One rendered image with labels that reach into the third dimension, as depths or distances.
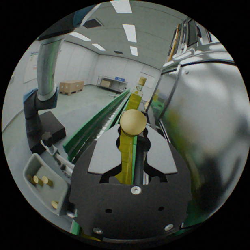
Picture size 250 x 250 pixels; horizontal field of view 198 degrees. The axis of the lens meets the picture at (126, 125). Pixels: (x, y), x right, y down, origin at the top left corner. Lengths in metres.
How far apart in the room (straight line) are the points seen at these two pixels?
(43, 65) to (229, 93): 0.41
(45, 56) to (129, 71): 5.99
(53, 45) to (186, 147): 0.39
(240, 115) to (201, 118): 0.11
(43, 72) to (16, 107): 3.42
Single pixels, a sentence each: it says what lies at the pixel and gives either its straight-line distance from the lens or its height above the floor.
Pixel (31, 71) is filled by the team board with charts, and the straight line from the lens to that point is 3.68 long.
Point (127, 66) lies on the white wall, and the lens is 6.21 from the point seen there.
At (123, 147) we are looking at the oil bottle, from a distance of 0.20.
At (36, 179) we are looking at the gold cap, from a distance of 0.40.
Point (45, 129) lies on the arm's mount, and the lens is 0.54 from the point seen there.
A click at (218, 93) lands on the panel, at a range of 0.19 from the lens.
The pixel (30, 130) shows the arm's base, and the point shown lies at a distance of 0.54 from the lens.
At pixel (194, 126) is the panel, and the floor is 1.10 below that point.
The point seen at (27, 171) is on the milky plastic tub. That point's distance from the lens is 0.44.
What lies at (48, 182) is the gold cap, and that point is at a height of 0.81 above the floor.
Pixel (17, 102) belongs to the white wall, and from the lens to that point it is 3.66.
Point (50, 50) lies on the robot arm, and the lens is 0.26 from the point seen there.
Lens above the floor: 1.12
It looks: 30 degrees down
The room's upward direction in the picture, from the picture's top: 21 degrees clockwise
